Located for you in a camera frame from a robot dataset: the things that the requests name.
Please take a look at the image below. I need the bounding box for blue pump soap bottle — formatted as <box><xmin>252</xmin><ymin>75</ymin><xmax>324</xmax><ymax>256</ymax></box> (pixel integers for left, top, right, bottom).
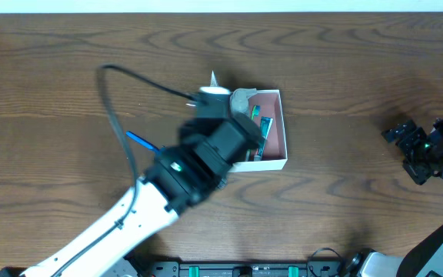
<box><xmin>230</xmin><ymin>88</ymin><xmax>258</xmax><ymax>115</ymax></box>

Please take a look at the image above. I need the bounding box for green white toothbrush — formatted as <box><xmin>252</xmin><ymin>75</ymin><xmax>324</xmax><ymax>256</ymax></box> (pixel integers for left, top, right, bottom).
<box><xmin>251</xmin><ymin>105</ymin><xmax>261</xmax><ymax>120</ymax></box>

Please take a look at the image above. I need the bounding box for Colgate toothpaste tube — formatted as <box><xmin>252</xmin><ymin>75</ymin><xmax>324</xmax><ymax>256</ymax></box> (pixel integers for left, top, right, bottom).
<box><xmin>254</xmin><ymin>117</ymin><xmax>273</xmax><ymax>162</ymax></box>

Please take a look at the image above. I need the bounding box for white Pantene tube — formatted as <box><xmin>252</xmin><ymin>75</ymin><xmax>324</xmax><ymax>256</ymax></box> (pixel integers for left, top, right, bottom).
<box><xmin>210</xmin><ymin>71</ymin><xmax>219</xmax><ymax>87</ymax></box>

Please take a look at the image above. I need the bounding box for blue disposable razor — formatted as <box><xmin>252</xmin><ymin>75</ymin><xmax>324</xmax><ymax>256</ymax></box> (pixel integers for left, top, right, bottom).
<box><xmin>125</xmin><ymin>131</ymin><xmax>164</xmax><ymax>154</ymax></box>

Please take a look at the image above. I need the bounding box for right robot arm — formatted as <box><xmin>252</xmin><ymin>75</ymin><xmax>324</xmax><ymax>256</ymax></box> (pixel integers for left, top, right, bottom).
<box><xmin>339</xmin><ymin>118</ymin><xmax>443</xmax><ymax>276</ymax></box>

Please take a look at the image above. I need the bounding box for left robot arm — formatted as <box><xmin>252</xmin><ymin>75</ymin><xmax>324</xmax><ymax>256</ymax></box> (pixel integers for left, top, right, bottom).
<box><xmin>0</xmin><ymin>113</ymin><xmax>263</xmax><ymax>276</ymax></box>

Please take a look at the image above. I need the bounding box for white box pink interior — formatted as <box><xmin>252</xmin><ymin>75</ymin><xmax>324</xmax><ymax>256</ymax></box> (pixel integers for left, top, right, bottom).
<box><xmin>229</xmin><ymin>89</ymin><xmax>288</xmax><ymax>172</ymax></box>

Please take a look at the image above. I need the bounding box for left black cable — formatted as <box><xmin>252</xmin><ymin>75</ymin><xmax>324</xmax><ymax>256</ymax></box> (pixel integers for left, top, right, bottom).
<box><xmin>50</xmin><ymin>63</ymin><xmax>202</xmax><ymax>277</ymax></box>

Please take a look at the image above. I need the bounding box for black cable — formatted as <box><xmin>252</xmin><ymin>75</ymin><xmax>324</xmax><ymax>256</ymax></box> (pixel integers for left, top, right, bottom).
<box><xmin>50</xmin><ymin>63</ymin><xmax>202</xmax><ymax>277</ymax></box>
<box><xmin>305</xmin><ymin>247</ymin><xmax>348</xmax><ymax>277</ymax></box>

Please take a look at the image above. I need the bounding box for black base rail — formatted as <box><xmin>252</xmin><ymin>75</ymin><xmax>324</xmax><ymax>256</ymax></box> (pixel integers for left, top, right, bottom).
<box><xmin>141</xmin><ymin>259</ymin><xmax>341</xmax><ymax>277</ymax></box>

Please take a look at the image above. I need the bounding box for right black cable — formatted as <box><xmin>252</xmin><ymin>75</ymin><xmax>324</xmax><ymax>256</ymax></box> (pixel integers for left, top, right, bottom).
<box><xmin>305</xmin><ymin>247</ymin><xmax>348</xmax><ymax>277</ymax></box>

